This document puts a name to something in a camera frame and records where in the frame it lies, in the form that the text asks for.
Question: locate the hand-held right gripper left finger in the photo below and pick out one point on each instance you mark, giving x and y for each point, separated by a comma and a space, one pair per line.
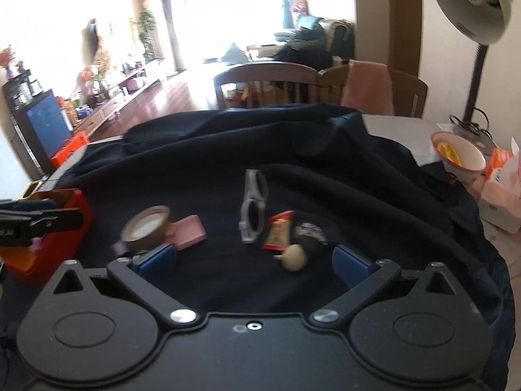
156, 261

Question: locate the red flower vase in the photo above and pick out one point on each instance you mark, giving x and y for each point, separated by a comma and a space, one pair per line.
7, 63

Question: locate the wooden chair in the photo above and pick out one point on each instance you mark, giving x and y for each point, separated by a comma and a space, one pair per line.
409, 93
264, 75

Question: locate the orange gift box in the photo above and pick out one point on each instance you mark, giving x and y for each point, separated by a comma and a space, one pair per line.
69, 148

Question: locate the coffee machine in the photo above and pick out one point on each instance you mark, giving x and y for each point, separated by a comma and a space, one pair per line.
20, 87

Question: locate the cream round knob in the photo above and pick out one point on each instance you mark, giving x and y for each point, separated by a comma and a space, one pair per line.
294, 258

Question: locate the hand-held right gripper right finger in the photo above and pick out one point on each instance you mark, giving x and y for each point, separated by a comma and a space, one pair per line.
351, 264

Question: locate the white desk lamp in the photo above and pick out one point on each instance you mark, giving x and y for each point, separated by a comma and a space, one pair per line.
472, 4

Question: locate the orange slice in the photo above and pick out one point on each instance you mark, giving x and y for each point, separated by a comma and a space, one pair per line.
447, 151

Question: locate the blue front cabinet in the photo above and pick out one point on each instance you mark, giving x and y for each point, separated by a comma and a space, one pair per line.
47, 124

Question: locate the orange packet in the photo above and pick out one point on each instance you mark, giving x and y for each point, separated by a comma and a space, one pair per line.
500, 163

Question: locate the red snack packet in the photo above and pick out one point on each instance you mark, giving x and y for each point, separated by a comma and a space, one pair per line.
279, 232

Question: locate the sofa with clothes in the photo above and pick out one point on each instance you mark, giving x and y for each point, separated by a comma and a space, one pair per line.
313, 40

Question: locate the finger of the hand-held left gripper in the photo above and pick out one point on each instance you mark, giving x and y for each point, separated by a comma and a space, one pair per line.
34, 205
38, 223

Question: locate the pink towel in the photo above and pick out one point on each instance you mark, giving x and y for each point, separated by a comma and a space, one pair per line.
368, 89

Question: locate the pink white carton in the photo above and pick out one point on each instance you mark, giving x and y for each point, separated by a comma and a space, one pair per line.
502, 203

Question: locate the brown tape roll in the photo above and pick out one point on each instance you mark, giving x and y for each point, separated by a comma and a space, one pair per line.
143, 228

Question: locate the wooden tv stand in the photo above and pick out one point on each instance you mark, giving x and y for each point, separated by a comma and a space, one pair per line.
118, 97

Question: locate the white red-rimmed bowl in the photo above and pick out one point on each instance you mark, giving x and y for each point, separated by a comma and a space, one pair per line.
468, 157

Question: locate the pink case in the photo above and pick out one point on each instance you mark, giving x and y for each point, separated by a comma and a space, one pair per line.
186, 232

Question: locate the green potted plant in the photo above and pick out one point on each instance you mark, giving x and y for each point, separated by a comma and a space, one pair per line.
147, 32

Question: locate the white glasses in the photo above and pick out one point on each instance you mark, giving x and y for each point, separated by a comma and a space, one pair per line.
253, 211

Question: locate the red storage box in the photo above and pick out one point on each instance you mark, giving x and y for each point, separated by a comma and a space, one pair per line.
61, 248

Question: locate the dark cloth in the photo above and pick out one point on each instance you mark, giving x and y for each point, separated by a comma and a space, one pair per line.
309, 163

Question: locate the wall television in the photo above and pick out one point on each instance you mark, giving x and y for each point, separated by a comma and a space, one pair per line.
91, 44

